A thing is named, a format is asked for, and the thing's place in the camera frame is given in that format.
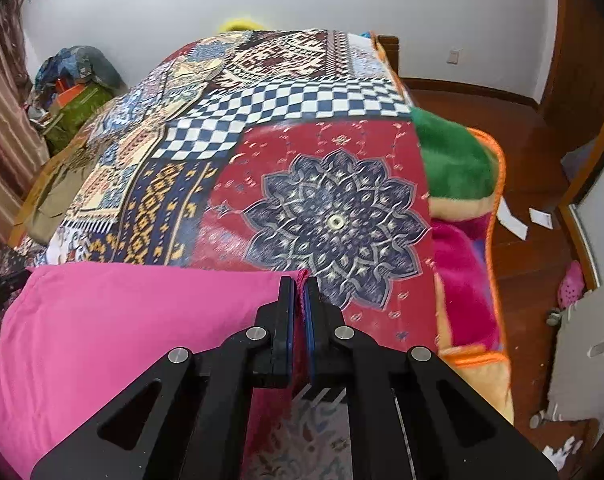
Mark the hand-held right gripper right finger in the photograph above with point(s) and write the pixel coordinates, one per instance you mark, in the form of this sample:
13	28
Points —
311	330

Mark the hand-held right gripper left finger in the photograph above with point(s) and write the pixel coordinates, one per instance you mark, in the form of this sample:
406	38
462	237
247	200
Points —
288	320

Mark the pink pants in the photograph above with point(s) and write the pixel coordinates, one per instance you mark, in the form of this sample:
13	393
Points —
107	340

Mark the khaki garment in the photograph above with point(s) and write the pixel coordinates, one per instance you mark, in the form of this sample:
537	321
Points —
47	202

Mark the striped brown curtain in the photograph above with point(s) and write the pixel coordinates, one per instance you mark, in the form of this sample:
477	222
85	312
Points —
2	125

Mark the patterned patchwork blanket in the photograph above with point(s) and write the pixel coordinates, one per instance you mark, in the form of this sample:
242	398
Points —
327	160

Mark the orange box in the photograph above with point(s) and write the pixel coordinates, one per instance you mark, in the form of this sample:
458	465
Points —
68	91

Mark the colourful fleece blanket orange trim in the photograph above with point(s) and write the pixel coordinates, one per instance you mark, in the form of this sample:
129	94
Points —
454	160

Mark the white paper sheet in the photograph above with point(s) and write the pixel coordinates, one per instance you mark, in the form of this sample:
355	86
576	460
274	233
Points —
512	220
541	218

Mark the blue clothes bundle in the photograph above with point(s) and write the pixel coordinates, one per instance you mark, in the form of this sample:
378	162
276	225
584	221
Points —
89	62

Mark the white paper scraps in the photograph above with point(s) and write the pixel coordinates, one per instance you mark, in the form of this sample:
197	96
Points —
564	450

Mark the yellow plush item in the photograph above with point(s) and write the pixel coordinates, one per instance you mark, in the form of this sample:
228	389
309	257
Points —
242	25

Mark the wooden door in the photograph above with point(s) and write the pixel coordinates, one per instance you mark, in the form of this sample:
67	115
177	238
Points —
581	50

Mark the wooden bed frame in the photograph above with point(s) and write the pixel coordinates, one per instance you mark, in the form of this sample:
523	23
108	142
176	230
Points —
389	52

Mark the white wall socket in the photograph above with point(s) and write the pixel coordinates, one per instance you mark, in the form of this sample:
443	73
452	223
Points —
453	56

